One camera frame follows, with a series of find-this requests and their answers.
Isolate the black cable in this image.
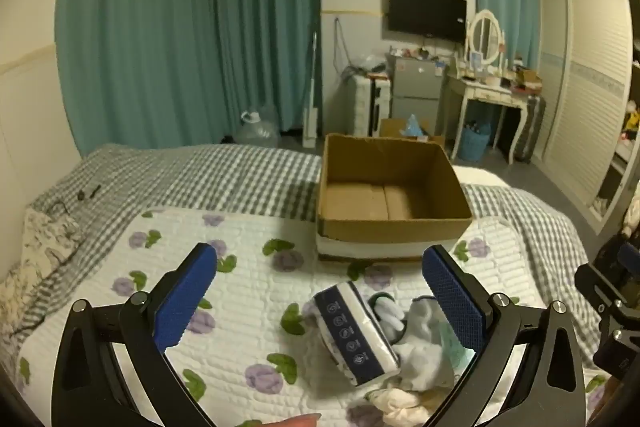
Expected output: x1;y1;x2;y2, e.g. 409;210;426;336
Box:
50;184;103;214

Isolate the person's left hand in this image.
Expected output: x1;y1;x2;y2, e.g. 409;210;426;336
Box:
252;413;322;427

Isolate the blue white tissue packet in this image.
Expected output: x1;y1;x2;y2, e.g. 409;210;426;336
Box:
306;281;401;385

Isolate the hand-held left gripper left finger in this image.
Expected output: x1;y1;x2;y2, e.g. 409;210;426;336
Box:
50;243;218;427

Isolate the white cloth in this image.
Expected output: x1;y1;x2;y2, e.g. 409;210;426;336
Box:
392;296;458;392

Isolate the white oval vanity mirror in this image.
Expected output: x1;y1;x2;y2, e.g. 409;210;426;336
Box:
465;9;507;72

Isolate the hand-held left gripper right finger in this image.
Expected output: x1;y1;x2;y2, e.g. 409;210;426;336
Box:
422;244;588;427

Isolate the clear water jug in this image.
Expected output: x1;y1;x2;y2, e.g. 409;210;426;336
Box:
234;106;282;146

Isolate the blue basket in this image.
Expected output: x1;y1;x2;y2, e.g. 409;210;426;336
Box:
457;126;492;162

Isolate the white dressing table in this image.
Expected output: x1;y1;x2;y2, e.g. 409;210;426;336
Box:
444;69;545;166

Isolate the white stick mop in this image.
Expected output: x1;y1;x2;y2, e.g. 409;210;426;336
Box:
301;31;322;148

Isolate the grey small fridge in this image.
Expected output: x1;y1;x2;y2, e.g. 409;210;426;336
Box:
386;54;449;135

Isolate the patterned pillow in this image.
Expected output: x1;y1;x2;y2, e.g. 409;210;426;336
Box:
0;207;87;360

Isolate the brown cardboard box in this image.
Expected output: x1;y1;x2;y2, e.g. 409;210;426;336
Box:
315;133;473;264

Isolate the wide teal curtain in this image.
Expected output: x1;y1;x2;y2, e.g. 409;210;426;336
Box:
54;0;322;152

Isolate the dark suitcase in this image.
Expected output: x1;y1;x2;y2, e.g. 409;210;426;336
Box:
512;96;547;164

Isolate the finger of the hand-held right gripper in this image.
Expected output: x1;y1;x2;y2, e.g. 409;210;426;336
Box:
592;307;640;383
574;234;640;323

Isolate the black wall television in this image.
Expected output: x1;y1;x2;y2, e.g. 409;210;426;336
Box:
387;0;468;44

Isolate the white floral quilt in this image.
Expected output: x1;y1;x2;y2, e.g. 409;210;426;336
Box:
0;206;613;427

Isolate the cream cloth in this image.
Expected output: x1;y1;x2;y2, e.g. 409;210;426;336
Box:
367;388;438;427

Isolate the white suitcase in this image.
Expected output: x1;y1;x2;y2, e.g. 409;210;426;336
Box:
344;73;394;138

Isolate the white louvred wardrobe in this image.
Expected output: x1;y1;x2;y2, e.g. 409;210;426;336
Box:
536;0;640;235

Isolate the open cardboard box with bag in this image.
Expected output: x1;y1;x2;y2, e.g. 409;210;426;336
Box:
379;114;447;148

